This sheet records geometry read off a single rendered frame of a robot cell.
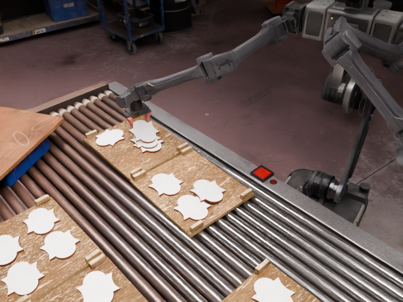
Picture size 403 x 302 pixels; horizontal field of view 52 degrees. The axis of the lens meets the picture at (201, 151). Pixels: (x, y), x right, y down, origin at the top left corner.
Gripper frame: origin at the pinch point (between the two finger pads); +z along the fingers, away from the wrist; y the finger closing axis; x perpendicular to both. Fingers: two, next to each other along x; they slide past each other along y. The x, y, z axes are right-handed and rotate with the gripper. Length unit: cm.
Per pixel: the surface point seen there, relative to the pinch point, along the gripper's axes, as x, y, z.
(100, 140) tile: 5.6, -19.1, 5.0
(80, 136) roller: 18.2, -25.0, 7.4
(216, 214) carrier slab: -66, -1, 7
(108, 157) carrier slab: -7.8, -20.9, 6.1
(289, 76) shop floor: 128, 239, 103
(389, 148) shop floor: -15, 216, 104
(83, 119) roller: 33.0, -17.6, 7.6
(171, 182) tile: -40.7, -6.5, 5.8
